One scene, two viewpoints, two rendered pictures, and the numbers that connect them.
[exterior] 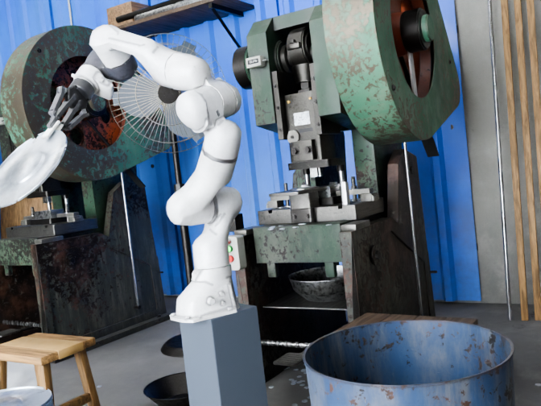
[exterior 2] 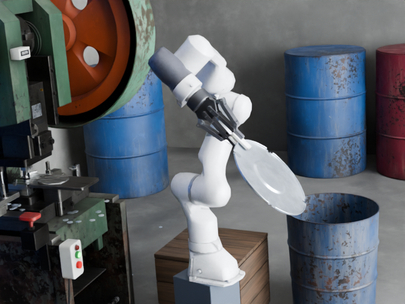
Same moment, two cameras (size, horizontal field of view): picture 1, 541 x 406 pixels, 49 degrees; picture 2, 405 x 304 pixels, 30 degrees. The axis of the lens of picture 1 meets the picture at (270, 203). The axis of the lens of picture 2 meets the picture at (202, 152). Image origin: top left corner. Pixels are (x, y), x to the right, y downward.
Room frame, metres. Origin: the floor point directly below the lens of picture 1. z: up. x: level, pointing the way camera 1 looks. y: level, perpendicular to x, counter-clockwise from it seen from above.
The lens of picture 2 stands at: (2.32, 2.83, 1.64)
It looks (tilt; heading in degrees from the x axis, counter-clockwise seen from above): 15 degrees down; 260
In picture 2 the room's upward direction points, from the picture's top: 4 degrees counter-clockwise
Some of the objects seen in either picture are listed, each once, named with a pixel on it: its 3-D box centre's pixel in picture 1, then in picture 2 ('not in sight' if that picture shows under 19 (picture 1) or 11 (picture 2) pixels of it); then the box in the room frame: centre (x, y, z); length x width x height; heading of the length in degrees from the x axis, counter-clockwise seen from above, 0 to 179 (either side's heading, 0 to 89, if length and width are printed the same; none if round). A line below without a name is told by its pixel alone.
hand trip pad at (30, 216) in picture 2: not in sight; (31, 224); (2.50, 0.19, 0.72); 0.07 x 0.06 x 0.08; 148
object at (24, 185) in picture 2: (318, 192); (28, 184); (2.52, -0.21, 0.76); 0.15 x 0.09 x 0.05; 58
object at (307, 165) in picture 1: (316, 167); (23, 159); (2.53, -0.21, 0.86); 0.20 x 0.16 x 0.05; 58
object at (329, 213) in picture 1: (321, 211); (29, 203); (2.53, -0.21, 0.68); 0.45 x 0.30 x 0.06; 58
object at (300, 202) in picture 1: (300, 205); (65, 195); (2.38, -0.12, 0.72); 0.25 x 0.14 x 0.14; 148
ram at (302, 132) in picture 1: (307, 125); (27, 117); (2.49, -0.19, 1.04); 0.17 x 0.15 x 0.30; 148
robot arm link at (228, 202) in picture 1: (217, 225); (193, 205); (1.90, 0.18, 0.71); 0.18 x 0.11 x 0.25; 127
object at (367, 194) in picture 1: (356, 188); (49, 172); (2.44, -0.35, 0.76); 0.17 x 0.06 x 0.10; 58
